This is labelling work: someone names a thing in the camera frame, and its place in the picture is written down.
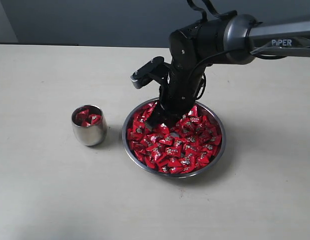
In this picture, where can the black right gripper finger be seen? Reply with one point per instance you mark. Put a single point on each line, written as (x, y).
(156, 118)
(171, 121)

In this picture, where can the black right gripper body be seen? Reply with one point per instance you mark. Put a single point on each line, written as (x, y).
(179, 97)

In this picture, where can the red candy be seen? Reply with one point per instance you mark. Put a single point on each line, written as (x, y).
(85, 118)

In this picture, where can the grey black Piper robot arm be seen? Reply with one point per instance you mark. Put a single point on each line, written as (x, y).
(233, 41)

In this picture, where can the stainless steel bowl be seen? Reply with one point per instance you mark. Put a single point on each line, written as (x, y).
(189, 148)

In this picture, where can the stainless steel cup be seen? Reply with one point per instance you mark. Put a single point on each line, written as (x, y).
(92, 135)

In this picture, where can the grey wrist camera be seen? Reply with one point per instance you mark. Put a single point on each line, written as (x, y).
(142, 76)

